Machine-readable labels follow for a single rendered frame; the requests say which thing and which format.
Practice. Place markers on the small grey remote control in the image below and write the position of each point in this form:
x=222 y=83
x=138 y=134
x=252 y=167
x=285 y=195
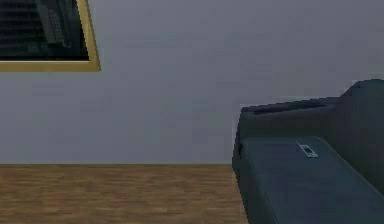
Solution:
x=307 y=150

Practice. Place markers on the gold framed dark picture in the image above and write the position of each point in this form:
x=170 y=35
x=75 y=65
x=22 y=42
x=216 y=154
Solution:
x=43 y=33

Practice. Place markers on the dark grey sofa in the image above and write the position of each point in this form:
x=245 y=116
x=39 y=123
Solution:
x=300 y=186

